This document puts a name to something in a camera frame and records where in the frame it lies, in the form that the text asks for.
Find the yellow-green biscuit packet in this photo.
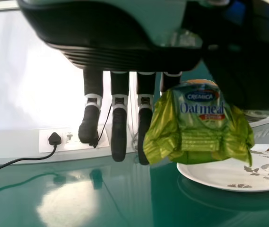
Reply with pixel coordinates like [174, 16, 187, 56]
[143, 79, 255, 166]

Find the white socket strip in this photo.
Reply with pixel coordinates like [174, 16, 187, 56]
[39, 127, 110, 154]

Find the thin black cable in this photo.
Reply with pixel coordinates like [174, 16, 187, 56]
[93, 104, 113, 149]

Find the plate with brown leaf pattern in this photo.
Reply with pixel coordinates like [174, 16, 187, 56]
[176, 143, 269, 192]

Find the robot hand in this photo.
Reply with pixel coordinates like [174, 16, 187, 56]
[17, 0, 269, 166]

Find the black power plug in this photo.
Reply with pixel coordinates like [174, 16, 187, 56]
[48, 132, 63, 148]

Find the black power cable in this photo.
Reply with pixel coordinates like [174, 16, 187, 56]
[0, 145, 57, 176]

